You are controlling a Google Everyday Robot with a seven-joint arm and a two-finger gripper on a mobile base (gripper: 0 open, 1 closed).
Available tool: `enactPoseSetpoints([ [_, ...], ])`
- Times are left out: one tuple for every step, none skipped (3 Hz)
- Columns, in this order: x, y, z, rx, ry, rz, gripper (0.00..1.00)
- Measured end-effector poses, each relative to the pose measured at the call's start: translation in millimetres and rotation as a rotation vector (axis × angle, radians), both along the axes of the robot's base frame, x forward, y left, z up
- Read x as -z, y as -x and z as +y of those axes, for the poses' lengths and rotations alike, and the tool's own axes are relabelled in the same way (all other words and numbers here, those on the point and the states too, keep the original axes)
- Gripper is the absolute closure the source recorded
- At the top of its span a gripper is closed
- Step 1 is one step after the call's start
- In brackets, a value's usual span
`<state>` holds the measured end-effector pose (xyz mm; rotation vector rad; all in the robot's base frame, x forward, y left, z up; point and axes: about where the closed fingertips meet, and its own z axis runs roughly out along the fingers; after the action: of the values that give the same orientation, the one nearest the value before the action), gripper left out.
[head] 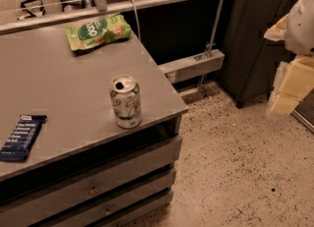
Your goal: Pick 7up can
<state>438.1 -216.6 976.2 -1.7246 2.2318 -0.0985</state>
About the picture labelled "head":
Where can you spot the grey drawer cabinet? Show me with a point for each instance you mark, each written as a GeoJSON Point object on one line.
{"type": "Point", "coordinates": [80, 174]}

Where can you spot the green snack bag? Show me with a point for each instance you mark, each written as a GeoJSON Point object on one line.
{"type": "Point", "coordinates": [93, 34]}

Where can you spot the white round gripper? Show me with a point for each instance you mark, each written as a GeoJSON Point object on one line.
{"type": "Point", "coordinates": [301, 25]}

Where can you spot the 7up soda can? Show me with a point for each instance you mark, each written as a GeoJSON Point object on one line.
{"type": "Point", "coordinates": [125, 98]}

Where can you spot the dark tall cabinet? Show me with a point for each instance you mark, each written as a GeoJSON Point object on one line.
{"type": "Point", "coordinates": [251, 60]}

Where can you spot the blue snack bar wrapper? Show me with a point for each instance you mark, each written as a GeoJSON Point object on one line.
{"type": "Point", "coordinates": [19, 143]}

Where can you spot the grey metal rail frame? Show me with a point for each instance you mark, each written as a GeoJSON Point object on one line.
{"type": "Point", "coordinates": [177, 71]}

